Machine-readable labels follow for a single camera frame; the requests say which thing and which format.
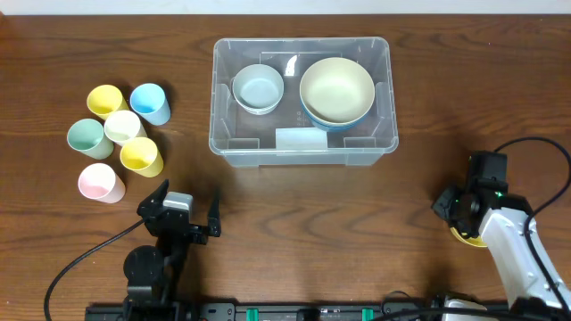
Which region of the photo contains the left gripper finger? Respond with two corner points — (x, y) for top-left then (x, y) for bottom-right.
(207, 190), (221, 237)
(137, 179), (169, 212)

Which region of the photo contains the yellow small bowl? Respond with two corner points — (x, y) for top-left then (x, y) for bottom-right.
(450, 227), (487, 248)

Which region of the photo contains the white small bowl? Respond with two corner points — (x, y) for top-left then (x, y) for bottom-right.
(236, 96), (280, 116)

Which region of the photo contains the light grey small bowl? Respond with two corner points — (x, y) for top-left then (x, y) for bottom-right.
(232, 64), (285, 101)

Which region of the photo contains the beige large bowl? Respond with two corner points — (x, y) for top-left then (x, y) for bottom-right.
(299, 57), (376, 124)

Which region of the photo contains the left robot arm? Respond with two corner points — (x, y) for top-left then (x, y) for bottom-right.
(123, 180), (221, 320)

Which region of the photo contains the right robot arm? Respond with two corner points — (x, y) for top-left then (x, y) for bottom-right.
(432, 151), (570, 320)

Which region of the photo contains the white label in container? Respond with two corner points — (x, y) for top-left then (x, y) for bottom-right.
(276, 128), (327, 151)

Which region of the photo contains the clear plastic storage container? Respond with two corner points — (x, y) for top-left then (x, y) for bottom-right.
(209, 37), (399, 167)

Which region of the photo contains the yellow cup lower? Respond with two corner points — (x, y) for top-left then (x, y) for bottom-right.
(120, 137), (164, 177)

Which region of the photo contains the yellow cup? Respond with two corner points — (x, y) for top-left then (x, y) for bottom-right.
(87, 85), (128, 120)
(120, 137), (164, 177)

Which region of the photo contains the pink cup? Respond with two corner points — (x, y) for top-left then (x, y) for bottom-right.
(78, 163), (126, 203)

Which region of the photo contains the white cup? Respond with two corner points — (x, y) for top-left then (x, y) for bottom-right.
(103, 110), (147, 146)

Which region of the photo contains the mint green cup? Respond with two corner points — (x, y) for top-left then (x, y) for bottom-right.
(67, 119), (114, 160)

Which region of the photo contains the light blue cup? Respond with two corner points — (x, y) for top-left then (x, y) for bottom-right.
(129, 83), (171, 126)

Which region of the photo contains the yellow cup upper left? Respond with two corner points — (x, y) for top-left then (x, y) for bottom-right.
(87, 85), (128, 120)

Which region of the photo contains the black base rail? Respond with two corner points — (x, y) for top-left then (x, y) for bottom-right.
(84, 302), (533, 321)

